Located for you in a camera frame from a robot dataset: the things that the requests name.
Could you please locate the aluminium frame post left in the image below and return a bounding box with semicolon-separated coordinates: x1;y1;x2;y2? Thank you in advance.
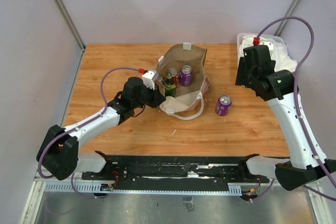
38;0;87;51

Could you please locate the green glass bottle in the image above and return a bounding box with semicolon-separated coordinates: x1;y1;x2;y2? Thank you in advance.
164;72;176;97

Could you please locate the purple Fanta can front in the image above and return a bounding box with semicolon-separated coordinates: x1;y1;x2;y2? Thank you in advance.
180;65;193;87

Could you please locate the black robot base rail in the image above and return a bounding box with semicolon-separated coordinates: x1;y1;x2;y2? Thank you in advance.
81;155;269;194

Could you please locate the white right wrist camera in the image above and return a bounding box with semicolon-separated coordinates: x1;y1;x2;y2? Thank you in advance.
253;37;274;51

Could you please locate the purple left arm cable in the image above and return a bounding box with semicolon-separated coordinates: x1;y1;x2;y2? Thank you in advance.
38;67;146;200

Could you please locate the purple fanta can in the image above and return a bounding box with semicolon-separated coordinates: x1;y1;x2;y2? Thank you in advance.
215;95;232;116
180;65;193;87

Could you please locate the burlap canvas tote bag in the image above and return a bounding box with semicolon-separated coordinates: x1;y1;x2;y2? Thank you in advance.
155;42;209;121

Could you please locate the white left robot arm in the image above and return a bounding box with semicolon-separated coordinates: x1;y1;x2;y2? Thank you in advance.
36;73;165;180

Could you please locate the white plastic basket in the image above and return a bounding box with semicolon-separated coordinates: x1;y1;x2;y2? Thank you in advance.
236;32;293;88

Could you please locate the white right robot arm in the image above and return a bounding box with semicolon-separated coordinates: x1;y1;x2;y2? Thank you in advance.
236;45;335;191

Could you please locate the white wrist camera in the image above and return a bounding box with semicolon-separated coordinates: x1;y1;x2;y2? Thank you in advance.
253;37;274;51
142;69;159;90

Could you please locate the red cola can left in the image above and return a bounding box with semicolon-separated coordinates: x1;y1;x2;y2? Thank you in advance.
168;67;179;86

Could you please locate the aluminium frame post right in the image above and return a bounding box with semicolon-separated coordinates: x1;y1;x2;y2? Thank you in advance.
275;0;320;37

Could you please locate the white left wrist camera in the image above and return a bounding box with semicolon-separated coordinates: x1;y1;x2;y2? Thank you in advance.
142;69;159;90

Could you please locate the white crumpled cloth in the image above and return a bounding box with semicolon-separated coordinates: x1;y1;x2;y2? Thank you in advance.
237;33;298;73

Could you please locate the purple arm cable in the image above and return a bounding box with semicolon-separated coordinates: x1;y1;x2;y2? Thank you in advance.
249;16;336;204
38;67;146;200

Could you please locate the aluminium frame post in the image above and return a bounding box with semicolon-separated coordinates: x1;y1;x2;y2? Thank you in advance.
275;0;320;37
38;0;87;51

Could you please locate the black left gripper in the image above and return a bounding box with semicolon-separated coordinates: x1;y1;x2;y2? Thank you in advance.
133;81;166;109

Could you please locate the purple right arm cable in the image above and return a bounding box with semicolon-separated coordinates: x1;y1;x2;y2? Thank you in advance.
249;16;336;204

